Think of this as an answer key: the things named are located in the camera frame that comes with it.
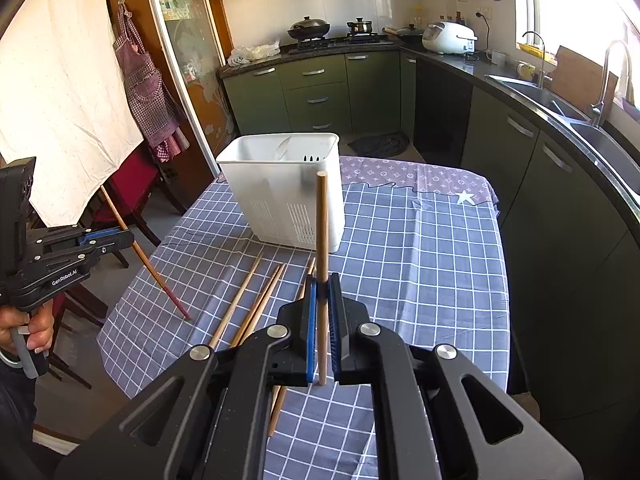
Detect red wooden chopstick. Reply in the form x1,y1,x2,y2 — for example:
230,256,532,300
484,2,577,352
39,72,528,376
100,185,191,321

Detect green kitchen cabinets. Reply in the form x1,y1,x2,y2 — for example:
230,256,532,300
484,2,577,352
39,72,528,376
220,47,639,479

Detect person's left hand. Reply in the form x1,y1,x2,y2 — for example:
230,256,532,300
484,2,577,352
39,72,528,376
0,300,54,354

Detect red cushioned wooden chair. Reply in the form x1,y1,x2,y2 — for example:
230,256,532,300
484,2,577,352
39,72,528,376
105,144,186,247

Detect blue checkered tablecloth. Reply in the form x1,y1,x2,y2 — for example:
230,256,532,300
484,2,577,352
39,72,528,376
95,155,511,480

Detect purple checkered apron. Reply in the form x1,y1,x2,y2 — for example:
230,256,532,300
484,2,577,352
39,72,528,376
114,0,190,162

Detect white hanging cloth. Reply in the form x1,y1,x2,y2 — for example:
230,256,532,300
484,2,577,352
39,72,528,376
1,0,142,226

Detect white plastic utensil basket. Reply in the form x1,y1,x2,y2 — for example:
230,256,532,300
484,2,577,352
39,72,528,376
217,132,345,252

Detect dark floor mat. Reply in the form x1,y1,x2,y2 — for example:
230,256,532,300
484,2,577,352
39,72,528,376
348,132,410,158

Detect white plastic bag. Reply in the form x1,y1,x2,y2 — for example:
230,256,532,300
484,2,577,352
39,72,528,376
227,40,280,67

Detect glass sliding door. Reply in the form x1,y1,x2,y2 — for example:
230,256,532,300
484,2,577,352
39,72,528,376
149,0,236,178

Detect gas stove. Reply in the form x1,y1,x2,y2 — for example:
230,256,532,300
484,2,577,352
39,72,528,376
288,34,392,53

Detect small black cooking pot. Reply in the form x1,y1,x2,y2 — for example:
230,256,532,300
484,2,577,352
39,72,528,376
347,16,373,36

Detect black pan with lid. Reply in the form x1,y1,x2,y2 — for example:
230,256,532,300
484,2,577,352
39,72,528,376
395,24,424,44

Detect black wok with lid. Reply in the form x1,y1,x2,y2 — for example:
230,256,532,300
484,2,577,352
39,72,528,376
288,16,330,41

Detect white rice cooker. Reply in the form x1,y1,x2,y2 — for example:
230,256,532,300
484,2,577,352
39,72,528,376
422,22,477,55

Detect white mug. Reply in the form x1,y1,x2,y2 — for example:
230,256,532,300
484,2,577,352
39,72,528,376
486,49,508,67

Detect yellow green cup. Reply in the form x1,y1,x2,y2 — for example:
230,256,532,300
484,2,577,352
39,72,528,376
516,62,536,81

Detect chrome faucet far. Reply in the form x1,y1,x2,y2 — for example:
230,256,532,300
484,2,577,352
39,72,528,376
521,30,547,89

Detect chrome faucet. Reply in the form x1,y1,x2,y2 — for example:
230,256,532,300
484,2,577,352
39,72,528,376
590,39,634,128
521,30,547,89

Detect stainless steel sink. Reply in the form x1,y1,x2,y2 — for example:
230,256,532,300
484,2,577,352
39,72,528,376
487,75,639,198

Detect chrome faucet near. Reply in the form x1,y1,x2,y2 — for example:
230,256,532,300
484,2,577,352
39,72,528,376
590,39,634,128

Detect wooden cutting board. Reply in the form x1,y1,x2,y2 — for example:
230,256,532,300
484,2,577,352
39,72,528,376
549,46,602,116

